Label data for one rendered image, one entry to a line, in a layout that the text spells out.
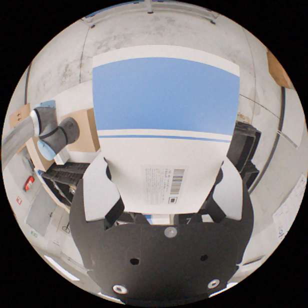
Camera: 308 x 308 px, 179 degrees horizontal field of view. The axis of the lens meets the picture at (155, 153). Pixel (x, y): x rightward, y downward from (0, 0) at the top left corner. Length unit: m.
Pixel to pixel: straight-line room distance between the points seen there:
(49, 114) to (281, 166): 3.04
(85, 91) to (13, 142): 0.47
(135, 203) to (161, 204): 0.04
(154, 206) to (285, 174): 2.62
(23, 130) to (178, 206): 0.48
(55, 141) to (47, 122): 0.10
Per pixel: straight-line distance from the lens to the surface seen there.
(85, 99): 0.65
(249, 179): 1.60
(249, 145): 1.08
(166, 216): 0.84
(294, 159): 2.58
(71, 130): 0.58
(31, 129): 0.46
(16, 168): 3.56
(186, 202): 0.15
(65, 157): 0.91
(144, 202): 0.15
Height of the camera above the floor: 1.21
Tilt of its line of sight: 57 degrees down
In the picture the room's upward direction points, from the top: 175 degrees counter-clockwise
